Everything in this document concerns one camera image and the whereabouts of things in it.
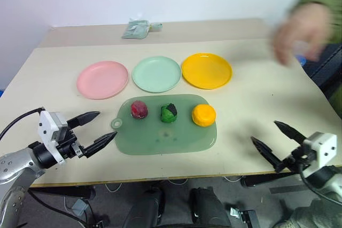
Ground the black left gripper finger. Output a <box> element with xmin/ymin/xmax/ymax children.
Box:
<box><xmin>66</xmin><ymin>111</ymin><xmax>102</xmax><ymax>130</ymax></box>
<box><xmin>84</xmin><ymin>132</ymin><xmax>118</xmax><ymax>159</ymax></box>

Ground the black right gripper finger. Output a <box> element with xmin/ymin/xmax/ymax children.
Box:
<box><xmin>250</xmin><ymin>136</ymin><xmax>284</xmax><ymax>174</ymax></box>
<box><xmin>274</xmin><ymin>120</ymin><xmax>307</xmax><ymax>146</ymax></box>

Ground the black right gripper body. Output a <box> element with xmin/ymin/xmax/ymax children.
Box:
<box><xmin>281</xmin><ymin>144</ymin><xmax>314</xmax><ymax>172</ymax></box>

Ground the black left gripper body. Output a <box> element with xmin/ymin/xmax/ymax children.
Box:
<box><xmin>57</xmin><ymin>128</ymin><xmax>89</xmax><ymax>160</ymax></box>

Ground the pink plate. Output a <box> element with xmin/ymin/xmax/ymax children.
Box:
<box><xmin>76</xmin><ymin>60</ymin><xmax>130</xmax><ymax>100</ymax></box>

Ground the mint green plate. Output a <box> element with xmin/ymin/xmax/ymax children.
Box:
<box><xmin>131</xmin><ymin>56</ymin><xmax>182</xmax><ymax>94</ymax></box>

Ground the yellow plate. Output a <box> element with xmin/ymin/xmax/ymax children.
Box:
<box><xmin>181</xmin><ymin>52</ymin><xmax>233</xmax><ymax>90</ymax></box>

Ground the person's bare hand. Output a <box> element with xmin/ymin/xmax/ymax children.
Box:
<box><xmin>272</xmin><ymin>3</ymin><xmax>335</xmax><ymax>67</ymax></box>

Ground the red clay ball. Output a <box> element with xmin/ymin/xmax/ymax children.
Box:
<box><xmin>130</xmin><ymin>100</ymin><xmax>149</xmax><ymax>120</ymax></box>

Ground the grey knit fabric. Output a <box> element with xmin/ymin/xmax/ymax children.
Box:
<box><xmin>272</xmin><ymin>198</ymin><xmax>342</xmax><ymax>228</ymax></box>

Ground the grey power adapter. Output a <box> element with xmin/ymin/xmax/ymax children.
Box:
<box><xmin>71</xmin><ymin>199</ymin><xmax>87</xmax><ymax>215</ymax></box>

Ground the translucent green cutting mat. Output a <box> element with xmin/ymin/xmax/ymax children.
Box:
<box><xmin>111</xmin><ymin>93</ymin><xmax>218</xmax><ymax>155</ymax></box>

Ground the green and black clay ball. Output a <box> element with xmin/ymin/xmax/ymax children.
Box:
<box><xmin>160</xmin><ymin>103</ymin><xmax>178</xmax><ymax>123</ymax></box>

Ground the dark rounded shape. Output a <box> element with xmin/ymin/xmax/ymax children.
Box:
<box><xmin>123</xmin><ymin>185</ymin><xmax>164</xmax><ymax>228</ymax></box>
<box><xmin>189</xmin><ymin>186</ymin><xmax>232</xmax><ymax>228</ymax></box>

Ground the clear plastic bag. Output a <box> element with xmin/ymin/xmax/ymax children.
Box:
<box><xmin>121</xmin><ymin>19</ymin><xmax>163</xmax><ymax>40</ymax></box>

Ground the black table frame bar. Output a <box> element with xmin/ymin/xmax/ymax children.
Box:
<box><xmin>240</xmin><ymin>172</ymin><xmax>304</xmax><ymax>188</ymax></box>
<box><xmin>28</xmin><ymin>184</ymin><xmax>96</xmax><ymax>200</ymax></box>

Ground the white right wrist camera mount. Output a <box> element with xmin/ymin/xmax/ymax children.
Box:
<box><xmin>302</xmin><ymin>131</ymin><xmax>338</xmax><ymax>178</ymax></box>

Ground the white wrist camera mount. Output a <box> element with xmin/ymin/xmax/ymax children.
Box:
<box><xmin>302</xmin><ymin>131</ymin><xmax>338</xmax><ymax>178</ymax></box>
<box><xmin>37</xmin><ymin>110</ymin><xmax>69</xmax><ymax>164</ymax></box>

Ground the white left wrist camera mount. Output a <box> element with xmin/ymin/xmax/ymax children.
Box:
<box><xmin>37</xmin><ymin>110</ymin><xmax>69</xmax><ymax>164</ymax></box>

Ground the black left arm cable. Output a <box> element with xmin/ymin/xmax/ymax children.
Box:
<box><xmin>0</xmin><ymin>107</ymin><xmax>45</xmax><ymax>141</ymax></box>

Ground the black and silver bracket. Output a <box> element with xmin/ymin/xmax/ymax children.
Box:
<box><xmin>229</xmin><ymin>207</ymin><xmax>261</xmax><ymax>228</ymax></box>

